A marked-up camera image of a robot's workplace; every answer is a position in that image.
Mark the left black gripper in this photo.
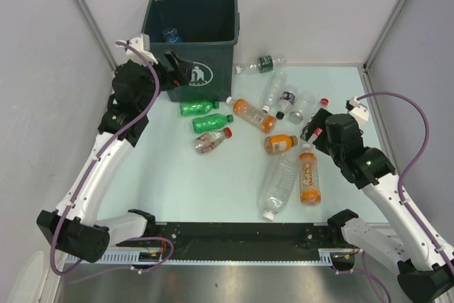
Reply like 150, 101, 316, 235
134, 50, 192, 112

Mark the blue label water bottle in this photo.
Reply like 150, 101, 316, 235
162, 27, 183, 44

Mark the orange juice bottle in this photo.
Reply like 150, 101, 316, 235
264, 134, 298, 154

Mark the green bottle with cap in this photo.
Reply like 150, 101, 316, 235
192, 114, 233, 133

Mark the orange jasmine tea bottle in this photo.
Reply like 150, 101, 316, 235
299, 143, 321, 206

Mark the red cap crushed bottle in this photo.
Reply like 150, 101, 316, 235
194, 128, 232, 154

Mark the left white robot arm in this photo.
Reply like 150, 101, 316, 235
37, 51, 193, 263

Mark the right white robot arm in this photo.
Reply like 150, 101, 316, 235
301, 109, 453, 302

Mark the green bottle near bin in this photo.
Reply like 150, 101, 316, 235
179, 100, 219, 116

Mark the dark green plastic bin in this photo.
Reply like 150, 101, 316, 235
142, 0, 240, 102

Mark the red label water bottle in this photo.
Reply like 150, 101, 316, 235
300, 98, 329, 143

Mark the clear cup silver base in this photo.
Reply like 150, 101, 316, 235
288, 91, 316, 124

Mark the pepsi label clear bottle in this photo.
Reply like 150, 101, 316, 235
276, 84, 298, 120

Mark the clear bottle white cap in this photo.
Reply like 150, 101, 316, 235
260, 70, 287, 114

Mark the orange tea bottle white cap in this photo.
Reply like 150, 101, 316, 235
226, 97, 277, 133

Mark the large clear bottle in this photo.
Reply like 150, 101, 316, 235
258, 151, 298, 222

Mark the green label clear bottle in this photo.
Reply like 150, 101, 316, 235
233, 54, 287, 75

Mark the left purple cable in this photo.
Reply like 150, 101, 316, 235
49, 40, 175, 285

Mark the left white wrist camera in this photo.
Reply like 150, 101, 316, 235
116, 33, 158, 65

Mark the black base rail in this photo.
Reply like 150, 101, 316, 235
116, 221, 355, 265

